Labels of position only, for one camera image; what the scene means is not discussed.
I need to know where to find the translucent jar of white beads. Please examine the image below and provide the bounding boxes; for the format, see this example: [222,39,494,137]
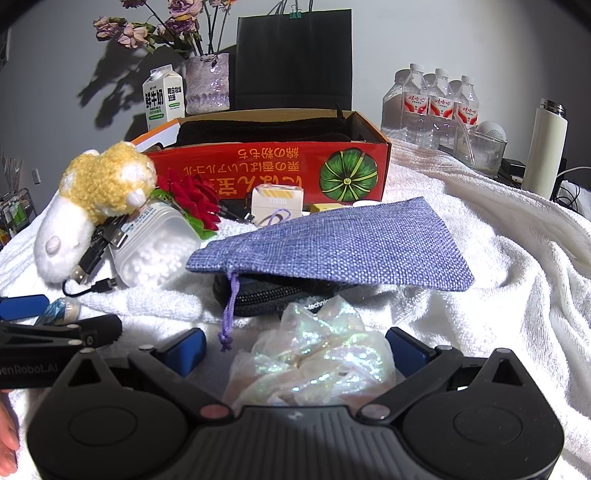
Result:
[108,200,202,289]

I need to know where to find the black paper bag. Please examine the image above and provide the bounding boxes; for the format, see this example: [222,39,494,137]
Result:
[234,8,354,112]

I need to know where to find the black USB cable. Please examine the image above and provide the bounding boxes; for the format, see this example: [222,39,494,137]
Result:
[62,249,122,297]
[95,216,134,252]

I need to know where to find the white round speaker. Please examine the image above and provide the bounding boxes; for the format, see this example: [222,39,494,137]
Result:
[475,120,509,144]

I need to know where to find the metal storage rack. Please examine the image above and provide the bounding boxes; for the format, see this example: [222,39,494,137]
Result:
[0,186,38,246]

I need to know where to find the blue foil egg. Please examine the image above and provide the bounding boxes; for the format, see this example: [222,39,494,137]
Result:
[37,298,82,326]

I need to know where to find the black cable bundle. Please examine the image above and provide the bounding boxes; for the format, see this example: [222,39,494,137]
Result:
[551,166,591,214]

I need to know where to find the iridescent organza bag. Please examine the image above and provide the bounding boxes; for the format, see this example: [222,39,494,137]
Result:
[222,300,399,409]

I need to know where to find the white green milk carton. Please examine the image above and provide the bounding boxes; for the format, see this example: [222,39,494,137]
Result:
[141,64,187,132]

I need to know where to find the white thermos bottle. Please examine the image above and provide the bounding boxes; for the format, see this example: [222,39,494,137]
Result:
[521,97,568,200]

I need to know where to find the red cardboard box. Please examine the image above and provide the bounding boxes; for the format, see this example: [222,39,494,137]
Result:
[129,109,393,217]

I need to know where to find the blue linen drawstring pouch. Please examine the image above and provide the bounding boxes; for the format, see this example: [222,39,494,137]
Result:
[186,196,476,353]

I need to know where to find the white towel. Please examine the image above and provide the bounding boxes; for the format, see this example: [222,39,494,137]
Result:
[0,137,591,480]

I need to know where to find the yellow and white plush toy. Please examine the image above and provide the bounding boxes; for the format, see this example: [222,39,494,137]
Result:
[34,141,158,284]

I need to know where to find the clear glass container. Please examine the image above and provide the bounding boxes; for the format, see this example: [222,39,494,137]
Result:
[454,122,509,175]

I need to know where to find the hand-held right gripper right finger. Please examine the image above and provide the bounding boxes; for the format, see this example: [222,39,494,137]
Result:
[358,326,533,423]

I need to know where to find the person's left hand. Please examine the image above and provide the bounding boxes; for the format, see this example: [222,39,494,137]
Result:
[0,393,20,477]

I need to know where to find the black zip case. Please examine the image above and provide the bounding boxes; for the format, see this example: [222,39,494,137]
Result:
[212,272,362,318]

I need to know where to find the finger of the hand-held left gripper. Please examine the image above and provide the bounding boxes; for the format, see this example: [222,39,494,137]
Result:
[0,294,51,323]
[0,315,123,357]

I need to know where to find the black power adapter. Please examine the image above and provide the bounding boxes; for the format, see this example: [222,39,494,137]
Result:
[501,157,527,184]

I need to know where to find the red artificial rose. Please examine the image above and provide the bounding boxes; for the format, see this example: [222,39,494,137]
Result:
[156,168,223,241]

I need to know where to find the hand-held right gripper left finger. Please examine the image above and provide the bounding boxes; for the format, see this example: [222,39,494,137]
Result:
[60,327,232,423]

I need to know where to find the pack of clear water bottles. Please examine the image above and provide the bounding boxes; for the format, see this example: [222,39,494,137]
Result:
[381,62,479,151]

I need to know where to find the dried pink flowers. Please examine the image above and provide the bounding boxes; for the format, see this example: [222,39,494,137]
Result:
[92,0,242,60]

